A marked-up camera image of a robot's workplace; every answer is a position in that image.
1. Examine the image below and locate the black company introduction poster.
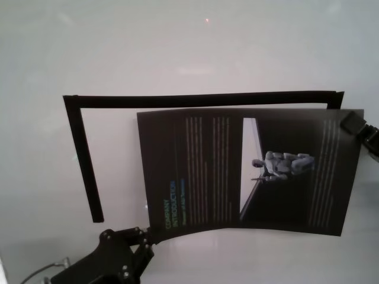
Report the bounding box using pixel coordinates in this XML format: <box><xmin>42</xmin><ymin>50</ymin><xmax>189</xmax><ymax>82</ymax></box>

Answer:
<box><xmin>136</xmin><ymin>108</ymin><xmax>365</xmax><ymax>246</ymax></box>

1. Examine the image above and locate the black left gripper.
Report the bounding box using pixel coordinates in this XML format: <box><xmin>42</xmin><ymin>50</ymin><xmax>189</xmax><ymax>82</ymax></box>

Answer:
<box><xmin>50</xmin><ymin>226</ymin><xmax>162</xmax><ymax>284</ymax></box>

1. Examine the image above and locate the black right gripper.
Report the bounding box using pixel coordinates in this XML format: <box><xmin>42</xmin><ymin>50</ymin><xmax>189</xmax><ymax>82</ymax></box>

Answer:
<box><xmin>339</xmin><ymin>112</ymin><xmax>379</xmax><ymax>163</ymax></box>

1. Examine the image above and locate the grey left gripper cable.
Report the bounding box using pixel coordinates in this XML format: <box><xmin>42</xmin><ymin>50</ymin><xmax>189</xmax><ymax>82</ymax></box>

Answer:
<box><xmin>22</xmin><ymin>256</ymin><xmax>72</xmax><ymax>284</ymax></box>

